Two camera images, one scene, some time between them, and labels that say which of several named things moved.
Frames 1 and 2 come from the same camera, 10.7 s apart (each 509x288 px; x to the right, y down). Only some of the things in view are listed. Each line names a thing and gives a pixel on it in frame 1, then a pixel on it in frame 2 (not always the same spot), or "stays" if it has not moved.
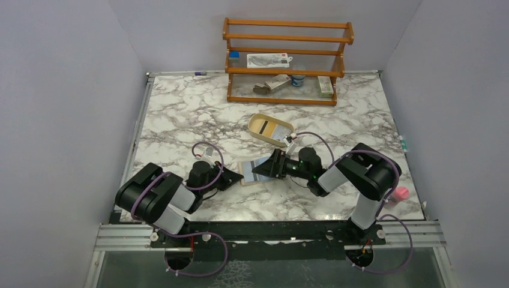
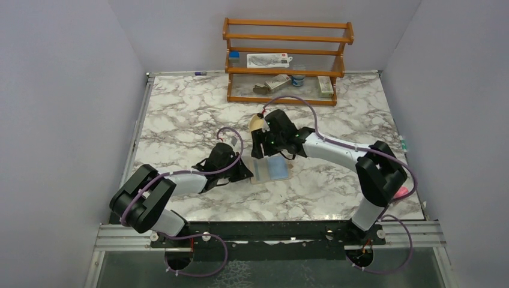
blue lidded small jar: [298, 80] stays
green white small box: [325, 86] stays
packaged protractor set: [266, 60] stays
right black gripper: [274, 165] -> [258, 137]
